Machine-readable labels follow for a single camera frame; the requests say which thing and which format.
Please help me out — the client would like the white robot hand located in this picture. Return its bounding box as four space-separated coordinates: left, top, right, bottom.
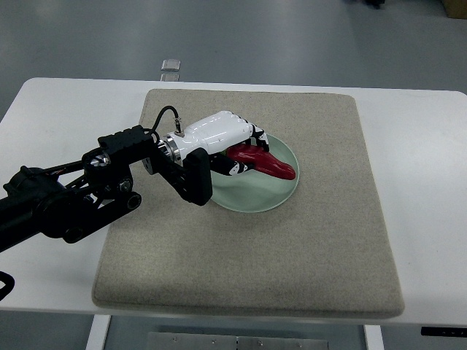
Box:
160 111 269 176

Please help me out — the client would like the cardboard box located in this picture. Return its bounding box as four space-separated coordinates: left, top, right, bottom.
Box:
441 0 467 19

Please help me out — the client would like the white table leg left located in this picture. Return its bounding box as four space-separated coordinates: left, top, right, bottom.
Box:
85 315 111 350

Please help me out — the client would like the black table control panel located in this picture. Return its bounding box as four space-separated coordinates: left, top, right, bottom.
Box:
420 327 467 338

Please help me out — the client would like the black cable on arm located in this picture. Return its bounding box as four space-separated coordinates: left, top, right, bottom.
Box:
148 105 184 139

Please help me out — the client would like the white table leg right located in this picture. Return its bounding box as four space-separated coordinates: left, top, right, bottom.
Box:
363 324 385 350

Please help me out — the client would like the white table leg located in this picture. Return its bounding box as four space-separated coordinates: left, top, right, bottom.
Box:
363 324 385 350
85 315 111 350

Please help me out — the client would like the red pepper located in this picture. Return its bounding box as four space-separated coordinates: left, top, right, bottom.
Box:
226 144 296 180

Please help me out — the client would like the metal table base plate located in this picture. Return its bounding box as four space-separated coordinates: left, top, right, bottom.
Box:
145 332 329 350

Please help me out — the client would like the light green plate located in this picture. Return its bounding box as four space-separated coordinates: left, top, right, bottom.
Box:
211 135 300 213

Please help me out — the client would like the metal floor socket cover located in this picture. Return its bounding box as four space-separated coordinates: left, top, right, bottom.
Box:
161 58 181 71

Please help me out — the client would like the black cable loop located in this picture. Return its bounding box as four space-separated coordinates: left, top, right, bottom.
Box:
0 270 16 302

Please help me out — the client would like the beige felt mat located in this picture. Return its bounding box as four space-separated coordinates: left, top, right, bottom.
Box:
92 89 404 319

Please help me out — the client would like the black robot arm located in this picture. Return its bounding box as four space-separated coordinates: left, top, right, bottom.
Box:
1 111 269 250

